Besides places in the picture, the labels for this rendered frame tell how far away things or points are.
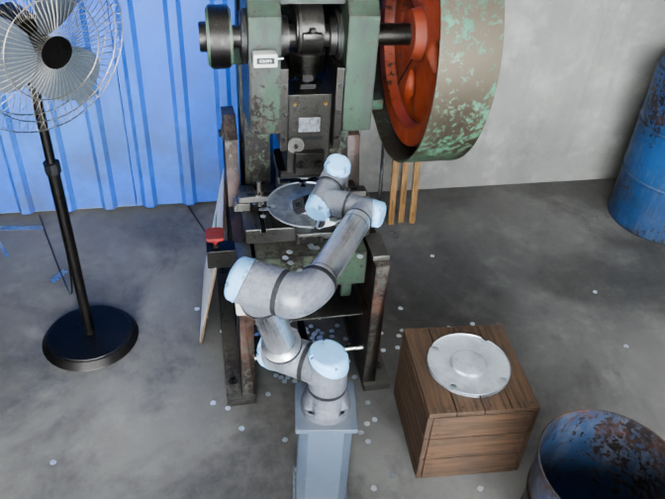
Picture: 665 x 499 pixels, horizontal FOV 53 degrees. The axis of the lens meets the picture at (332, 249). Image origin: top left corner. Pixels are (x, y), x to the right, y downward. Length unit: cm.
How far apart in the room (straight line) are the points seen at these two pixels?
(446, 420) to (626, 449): 55
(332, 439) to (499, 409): 58
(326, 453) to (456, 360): 59
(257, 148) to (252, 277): 103
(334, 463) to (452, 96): 116
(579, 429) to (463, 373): 40
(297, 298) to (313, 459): 75
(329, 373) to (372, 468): 70
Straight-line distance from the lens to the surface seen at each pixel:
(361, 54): 211
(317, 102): 219
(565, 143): 422
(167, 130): 354
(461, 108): 196
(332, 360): 190
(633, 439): 230
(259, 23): 203
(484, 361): 242
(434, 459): 244
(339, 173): 189
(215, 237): 220
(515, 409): 233
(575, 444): 234
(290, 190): 240
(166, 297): 316
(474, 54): 191
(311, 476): 223
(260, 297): 156
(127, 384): 281
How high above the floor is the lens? 205
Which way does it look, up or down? 37 degrees down
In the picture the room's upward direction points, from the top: 4 degrees clockwise
